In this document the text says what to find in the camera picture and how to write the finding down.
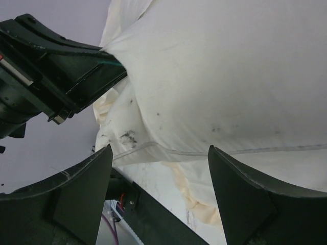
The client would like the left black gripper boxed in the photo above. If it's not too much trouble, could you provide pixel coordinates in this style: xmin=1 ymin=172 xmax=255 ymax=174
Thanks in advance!
xmin=1 ymin=14 xmax=127 ymax=139

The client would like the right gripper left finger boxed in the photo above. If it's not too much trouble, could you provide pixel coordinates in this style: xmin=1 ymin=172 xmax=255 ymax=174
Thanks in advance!
xmin=1 ymin=146 xmax=112 ymax=244

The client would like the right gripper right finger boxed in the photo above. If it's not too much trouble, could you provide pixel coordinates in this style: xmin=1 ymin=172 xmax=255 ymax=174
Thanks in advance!
xmin=208 ymin=145 xmax=326 ymax=244

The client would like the white ruffled pillowcase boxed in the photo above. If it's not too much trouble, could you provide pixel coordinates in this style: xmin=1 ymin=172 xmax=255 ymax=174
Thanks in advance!
xmin=91 ymin=84 xmax=223 ymax=228

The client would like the white pillow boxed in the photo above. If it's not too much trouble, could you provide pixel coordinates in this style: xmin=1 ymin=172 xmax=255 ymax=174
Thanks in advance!
xmin=94 ymin=1 xmax=326 ymax=165

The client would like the white slotted cable duct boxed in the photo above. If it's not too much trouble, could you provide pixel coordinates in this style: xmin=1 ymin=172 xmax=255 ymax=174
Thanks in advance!
xmin=103 ymin=200 xmax=144 ymax=244

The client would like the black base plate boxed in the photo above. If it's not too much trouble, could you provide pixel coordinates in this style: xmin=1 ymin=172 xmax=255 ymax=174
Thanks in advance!
xmin=106 ymin=169 xmax=207 ymax=244

